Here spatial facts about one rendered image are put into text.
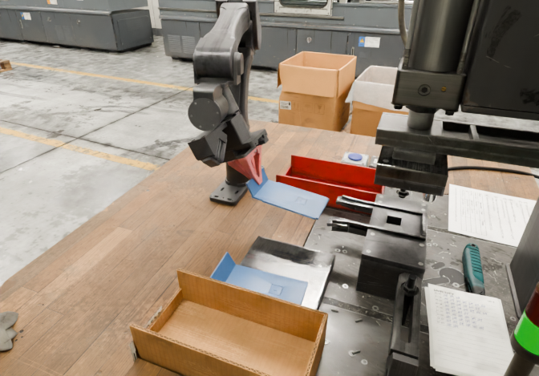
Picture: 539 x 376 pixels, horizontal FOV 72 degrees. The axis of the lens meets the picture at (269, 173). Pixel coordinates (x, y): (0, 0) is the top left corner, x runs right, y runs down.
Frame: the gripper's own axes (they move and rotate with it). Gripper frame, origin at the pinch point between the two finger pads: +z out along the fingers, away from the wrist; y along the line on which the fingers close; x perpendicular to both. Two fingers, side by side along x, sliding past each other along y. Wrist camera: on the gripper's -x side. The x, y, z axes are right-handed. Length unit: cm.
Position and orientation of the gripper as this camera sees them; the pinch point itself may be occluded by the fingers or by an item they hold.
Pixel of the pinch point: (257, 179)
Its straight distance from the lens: 76.6
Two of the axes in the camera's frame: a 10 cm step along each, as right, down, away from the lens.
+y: 8.1, -1.8, -5.6
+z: 4.1, 8.6, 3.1
